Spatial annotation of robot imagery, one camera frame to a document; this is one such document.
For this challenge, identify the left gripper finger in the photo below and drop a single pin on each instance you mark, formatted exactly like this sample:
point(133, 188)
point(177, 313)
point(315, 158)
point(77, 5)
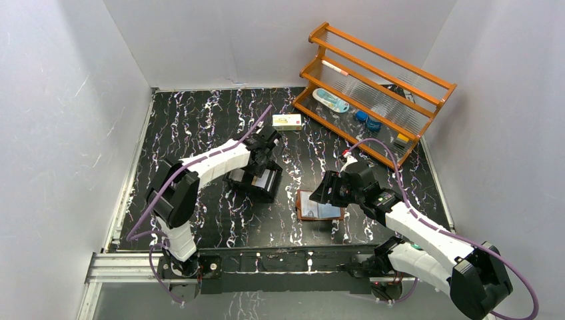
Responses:
point(243, 176)
point(260, 167)

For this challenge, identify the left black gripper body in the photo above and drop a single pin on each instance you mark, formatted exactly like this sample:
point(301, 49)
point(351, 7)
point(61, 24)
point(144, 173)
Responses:
point(254, 177)

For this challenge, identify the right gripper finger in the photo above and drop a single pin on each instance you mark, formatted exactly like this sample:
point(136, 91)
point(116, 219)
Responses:
point(326, 191)
point(336, 200)

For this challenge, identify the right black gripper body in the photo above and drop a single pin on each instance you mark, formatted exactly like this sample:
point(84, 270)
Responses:
point(342, 188)

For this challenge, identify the black card tray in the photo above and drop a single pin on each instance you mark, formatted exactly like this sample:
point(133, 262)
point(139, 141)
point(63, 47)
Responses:
point(250, 190)

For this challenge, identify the white gold VIP card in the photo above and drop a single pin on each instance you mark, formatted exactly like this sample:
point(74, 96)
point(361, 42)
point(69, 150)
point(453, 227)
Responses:
point(309, 208)

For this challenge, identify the brown leather card holder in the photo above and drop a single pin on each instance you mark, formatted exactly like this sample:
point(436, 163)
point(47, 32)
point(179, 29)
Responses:
point(327, 211)

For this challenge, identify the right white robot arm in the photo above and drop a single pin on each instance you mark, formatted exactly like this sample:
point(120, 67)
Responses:
point(474, 279)

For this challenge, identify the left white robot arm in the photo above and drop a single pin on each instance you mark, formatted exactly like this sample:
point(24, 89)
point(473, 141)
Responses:
point(244, 163)

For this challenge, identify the small yellow white box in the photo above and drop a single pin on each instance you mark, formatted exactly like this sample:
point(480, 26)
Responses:
point(287, 122)

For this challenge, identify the blue round cap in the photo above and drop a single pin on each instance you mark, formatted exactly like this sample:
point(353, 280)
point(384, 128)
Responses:
point(373, 125)
point(361, 116)

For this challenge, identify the yellow black small block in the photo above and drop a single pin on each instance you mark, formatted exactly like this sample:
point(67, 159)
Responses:
point(401, 140)

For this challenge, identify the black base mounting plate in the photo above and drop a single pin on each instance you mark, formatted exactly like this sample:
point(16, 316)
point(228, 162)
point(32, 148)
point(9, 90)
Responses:
point(348, 268)

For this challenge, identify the light blue packaged item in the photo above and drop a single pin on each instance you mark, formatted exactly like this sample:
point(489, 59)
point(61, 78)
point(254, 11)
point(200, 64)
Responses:
point(330, 100)

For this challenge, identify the orange wooden shelf rack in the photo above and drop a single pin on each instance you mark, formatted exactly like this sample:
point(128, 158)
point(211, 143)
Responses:
point(403, 97)

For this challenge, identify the white pink marker pen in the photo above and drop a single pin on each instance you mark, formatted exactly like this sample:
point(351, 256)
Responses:
point(334, 68)

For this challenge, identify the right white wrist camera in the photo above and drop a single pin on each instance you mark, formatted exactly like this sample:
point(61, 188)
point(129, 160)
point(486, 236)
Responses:
point(347, 159)

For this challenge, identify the aluminium frame rail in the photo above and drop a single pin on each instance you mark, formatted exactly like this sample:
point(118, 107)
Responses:
point(141, 285)

